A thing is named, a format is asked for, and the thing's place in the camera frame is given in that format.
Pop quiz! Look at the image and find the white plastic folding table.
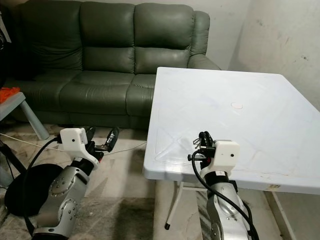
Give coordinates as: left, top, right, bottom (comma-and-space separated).
142, 66, 320, 231

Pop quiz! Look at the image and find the grey-green leather sofa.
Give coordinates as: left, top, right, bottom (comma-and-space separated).
7, 0, 223, 131

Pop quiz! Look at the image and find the small grey side table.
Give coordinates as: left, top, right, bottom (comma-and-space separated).
0, 91, 49, 188

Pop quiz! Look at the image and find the black standing fan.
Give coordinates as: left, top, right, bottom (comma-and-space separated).
0, 15, 54, 217

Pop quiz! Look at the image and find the orange mesh item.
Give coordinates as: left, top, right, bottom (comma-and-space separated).
0, 87, 21, 101

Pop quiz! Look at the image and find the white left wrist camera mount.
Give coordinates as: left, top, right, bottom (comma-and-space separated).
58, 128, 100, 166

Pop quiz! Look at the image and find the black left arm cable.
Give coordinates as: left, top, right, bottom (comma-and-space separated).
22, 136, 61, 236

